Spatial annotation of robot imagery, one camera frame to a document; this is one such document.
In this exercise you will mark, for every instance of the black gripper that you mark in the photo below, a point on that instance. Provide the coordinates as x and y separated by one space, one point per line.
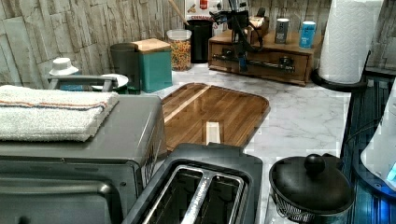
233 18

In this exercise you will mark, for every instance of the wooden drawer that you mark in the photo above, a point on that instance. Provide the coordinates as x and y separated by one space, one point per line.
274 64

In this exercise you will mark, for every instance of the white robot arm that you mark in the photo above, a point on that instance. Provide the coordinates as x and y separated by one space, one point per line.
312 121

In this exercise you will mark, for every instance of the black utensil holder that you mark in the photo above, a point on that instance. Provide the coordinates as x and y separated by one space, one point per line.
201 32

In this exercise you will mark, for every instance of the cinnamon cereal box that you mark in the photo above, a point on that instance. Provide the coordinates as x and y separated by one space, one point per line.
200 9

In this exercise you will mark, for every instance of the gray spice shaker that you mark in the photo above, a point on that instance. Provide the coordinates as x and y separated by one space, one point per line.
282 25

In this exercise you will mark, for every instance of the clear cereal jar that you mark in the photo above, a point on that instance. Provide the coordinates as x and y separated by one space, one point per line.
180 43

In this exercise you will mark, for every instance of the wooden spoon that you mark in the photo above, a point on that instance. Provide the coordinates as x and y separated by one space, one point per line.
177 10

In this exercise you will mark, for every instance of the wooden organizer cabinet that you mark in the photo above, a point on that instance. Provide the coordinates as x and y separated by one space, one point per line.
292 43

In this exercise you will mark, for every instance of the blue spice shaker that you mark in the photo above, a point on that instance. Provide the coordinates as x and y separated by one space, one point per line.
307 34

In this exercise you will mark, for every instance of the teal canister with wooden lid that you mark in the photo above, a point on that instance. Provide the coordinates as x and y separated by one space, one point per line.
155 64

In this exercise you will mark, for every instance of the wooden cutting board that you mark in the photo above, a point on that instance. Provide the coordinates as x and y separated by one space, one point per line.
189 109

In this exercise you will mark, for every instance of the paper towel roll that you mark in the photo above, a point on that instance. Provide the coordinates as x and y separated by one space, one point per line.
347 44

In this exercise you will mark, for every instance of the dark gray canister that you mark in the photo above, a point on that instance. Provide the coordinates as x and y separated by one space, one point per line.
125 58

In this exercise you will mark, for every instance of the white plate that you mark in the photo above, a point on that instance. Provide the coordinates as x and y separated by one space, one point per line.
120 81

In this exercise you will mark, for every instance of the black two-slot toaster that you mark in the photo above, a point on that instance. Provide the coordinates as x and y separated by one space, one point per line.
196 184

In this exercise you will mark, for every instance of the black pot with lid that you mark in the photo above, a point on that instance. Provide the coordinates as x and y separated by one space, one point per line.
311 189

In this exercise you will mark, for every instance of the silver toaster oven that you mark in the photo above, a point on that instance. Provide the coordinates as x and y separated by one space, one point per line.
91 182

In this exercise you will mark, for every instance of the white striped folded towel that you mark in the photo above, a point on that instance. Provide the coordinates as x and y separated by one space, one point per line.
52 115

